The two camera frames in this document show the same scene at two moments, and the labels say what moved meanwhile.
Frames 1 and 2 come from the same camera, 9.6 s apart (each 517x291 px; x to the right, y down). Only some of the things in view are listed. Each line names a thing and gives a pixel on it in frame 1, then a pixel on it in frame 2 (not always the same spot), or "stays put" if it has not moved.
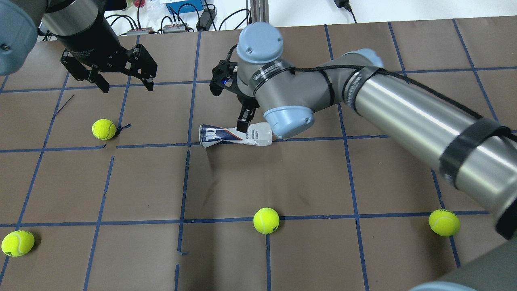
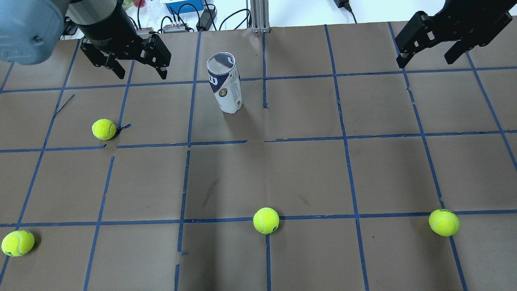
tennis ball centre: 266,220 stays put
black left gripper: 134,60 -> 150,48
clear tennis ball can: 259,134 -> 225,79
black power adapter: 205,20 stays put
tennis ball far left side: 17,243 stays put
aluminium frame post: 259,11 stays put
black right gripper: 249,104 -> 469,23
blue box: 175,6 stays put
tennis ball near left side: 103,129 stays put
